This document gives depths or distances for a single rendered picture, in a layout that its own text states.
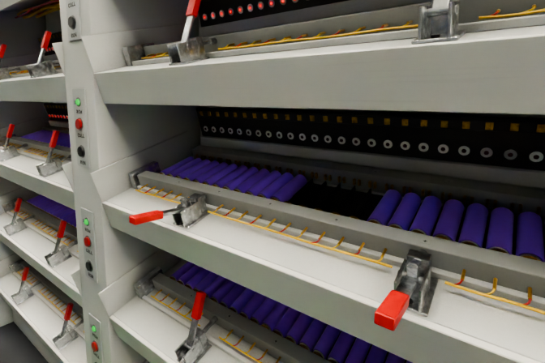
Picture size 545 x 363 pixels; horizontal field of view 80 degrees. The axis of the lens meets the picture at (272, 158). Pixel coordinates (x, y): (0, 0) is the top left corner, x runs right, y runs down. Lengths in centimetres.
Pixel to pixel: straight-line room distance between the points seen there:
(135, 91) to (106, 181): 16
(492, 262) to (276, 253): 18
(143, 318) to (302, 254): 34
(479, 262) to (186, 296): 42
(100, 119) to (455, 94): 46
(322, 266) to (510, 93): 20
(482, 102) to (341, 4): 27
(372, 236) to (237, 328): 26
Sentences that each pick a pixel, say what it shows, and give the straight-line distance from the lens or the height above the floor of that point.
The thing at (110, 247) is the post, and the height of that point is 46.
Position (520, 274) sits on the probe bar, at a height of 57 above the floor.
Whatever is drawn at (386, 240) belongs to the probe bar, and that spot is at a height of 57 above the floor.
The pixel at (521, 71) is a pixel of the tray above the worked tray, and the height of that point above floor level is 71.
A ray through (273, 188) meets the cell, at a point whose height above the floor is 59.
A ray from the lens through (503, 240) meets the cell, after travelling 34.
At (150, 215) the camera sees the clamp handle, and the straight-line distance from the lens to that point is 38.
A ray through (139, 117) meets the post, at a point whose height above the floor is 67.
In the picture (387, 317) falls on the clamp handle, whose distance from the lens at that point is 22.
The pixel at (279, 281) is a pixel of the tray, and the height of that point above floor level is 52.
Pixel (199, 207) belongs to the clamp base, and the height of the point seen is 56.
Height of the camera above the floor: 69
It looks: 9 degrees down
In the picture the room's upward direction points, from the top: 1 degrees clockwise
